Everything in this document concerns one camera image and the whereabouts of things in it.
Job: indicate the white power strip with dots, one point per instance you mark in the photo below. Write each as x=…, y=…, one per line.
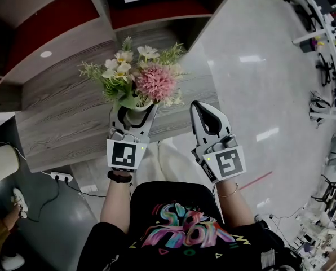
x=61, y=176

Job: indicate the person's left forearm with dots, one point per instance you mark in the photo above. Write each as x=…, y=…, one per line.
x=114, y=205

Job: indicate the long white office desk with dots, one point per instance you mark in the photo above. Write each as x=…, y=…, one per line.
x=330, y=30

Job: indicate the grey wooden shelf hutch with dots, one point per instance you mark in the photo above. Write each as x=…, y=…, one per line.
x=72, y=35

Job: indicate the white black office chair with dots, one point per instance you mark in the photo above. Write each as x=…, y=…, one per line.
x=318, y=107

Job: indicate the person's white trousers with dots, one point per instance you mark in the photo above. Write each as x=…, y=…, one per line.
x=173, y=162

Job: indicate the black wristband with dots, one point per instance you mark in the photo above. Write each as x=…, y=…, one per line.
x=118, y=177

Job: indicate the pink white flowers white vase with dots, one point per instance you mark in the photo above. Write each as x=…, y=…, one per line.
x=155, y=82

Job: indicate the black printed T-shirt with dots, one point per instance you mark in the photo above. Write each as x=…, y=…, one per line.
x=145, y=196

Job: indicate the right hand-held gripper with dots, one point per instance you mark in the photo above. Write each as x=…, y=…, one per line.
x=230, y=162

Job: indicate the cream ribbed cylinder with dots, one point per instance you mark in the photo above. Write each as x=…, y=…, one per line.
x=1, y=164

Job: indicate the person's right forearm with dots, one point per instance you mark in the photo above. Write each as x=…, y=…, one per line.
x=235, y=207

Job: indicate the dark grey bin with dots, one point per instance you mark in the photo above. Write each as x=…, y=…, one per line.
x=307, y=46

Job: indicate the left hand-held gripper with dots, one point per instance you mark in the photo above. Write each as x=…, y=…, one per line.
x=124, y=154

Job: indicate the grey wood-grain table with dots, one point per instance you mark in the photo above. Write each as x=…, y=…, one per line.
x=66, y=117

